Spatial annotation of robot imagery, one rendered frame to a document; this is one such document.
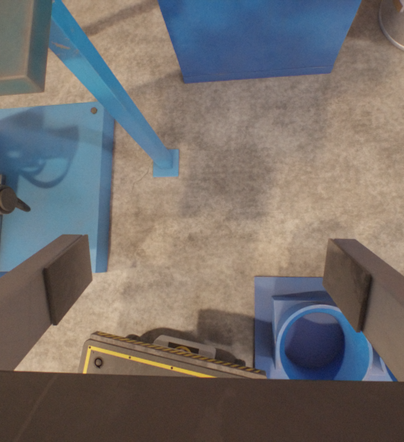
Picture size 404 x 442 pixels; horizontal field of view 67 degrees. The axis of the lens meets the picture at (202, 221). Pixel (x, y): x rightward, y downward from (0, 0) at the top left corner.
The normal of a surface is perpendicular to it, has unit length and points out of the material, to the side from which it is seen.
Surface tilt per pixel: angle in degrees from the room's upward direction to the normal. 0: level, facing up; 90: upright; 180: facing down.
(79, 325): 0
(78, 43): 90
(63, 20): 90
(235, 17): 90
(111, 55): 0
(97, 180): 0
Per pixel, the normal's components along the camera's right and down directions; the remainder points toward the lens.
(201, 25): 0.00, 0.99
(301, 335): -0.14, -0.13
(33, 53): 0.99, -0.01
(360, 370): -0.85, -0.44
